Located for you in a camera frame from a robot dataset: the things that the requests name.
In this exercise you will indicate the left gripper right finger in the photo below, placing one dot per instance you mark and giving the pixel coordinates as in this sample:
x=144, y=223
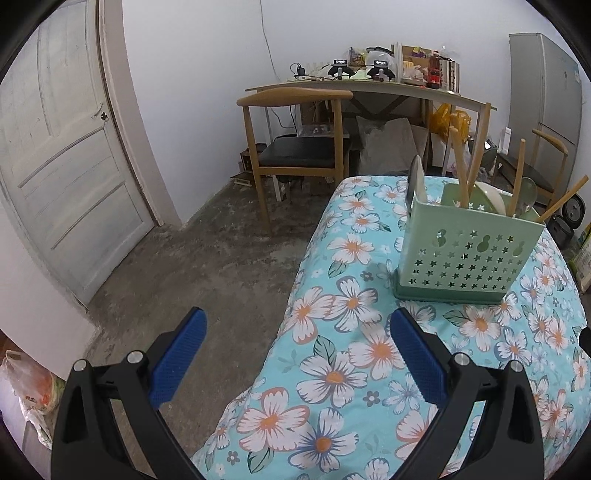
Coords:
x=508, y=441

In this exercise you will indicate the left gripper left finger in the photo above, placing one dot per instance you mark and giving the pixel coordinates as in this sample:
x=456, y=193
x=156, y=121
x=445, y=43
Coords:
x=87, y=442

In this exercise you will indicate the beige plastic spoon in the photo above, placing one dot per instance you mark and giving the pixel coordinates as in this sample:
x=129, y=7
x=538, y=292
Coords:
x=493, y=197

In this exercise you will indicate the metal spoon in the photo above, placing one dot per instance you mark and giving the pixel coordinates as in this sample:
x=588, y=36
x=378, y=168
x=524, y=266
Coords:
x=527, y=197

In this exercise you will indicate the wooden chopstick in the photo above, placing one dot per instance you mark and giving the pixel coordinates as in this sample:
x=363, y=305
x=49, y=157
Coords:
x=479, y=145
x=518, y=179
x=460, y=166
x=558, y=204

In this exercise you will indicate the white plastic bag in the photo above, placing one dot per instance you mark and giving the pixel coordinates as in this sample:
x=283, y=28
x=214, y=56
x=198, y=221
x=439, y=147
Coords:
x=39, y=392

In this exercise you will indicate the floral turquoise tablecloth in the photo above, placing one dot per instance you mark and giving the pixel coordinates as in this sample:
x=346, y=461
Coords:
x=356, y=376

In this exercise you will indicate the green yellow rice bag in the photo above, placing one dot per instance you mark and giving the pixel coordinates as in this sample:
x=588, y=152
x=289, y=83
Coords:
x=581, y=266

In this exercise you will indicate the green plastic utensil holder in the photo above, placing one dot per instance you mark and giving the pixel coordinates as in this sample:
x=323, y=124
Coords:
x=462, y=255

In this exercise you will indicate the white door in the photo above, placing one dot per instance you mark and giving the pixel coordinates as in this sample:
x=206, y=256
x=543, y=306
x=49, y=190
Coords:
x=62, y=162

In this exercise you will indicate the grey sack under desk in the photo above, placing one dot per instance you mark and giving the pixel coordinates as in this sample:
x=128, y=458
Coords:
x=389, y=148

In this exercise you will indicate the yellow plastic bag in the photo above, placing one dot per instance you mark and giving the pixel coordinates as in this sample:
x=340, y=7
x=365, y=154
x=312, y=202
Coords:
x=444, y=117

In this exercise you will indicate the wooden desk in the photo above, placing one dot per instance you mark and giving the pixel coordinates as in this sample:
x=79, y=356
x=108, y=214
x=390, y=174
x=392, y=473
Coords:
x=394, y=89

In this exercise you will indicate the silver refrigerator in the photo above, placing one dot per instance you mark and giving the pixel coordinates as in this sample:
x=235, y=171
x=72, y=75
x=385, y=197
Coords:
x=546, y=90

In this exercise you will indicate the wooden chair black seat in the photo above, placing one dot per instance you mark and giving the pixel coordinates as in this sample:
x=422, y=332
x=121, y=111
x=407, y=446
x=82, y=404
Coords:
x=296, y=156

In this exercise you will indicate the red bottle on desk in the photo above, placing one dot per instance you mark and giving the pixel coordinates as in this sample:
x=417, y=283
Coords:
x=434, y=71

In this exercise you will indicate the spare gripper on desk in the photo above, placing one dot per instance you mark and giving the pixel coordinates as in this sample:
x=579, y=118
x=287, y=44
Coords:
x=340, y=69
x=381, y=71

